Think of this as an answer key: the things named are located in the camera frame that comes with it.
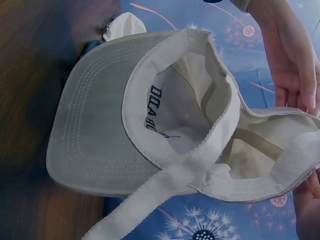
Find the person's right hand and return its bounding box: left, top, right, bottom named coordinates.
left=293, top=167, right=320, bottom=240

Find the beige baseball cap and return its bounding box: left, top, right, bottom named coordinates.
left=46, top=27, right=320, bottom=240

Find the person's left hand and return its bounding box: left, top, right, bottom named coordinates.
left=252, top=7, right=320, bottom=117

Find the white baseball cap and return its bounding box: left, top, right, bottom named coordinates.
left=101, top=11, right=148, bottom=43

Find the person's left forearm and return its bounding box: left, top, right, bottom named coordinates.
left=246, top=0, right=298, bottom=17

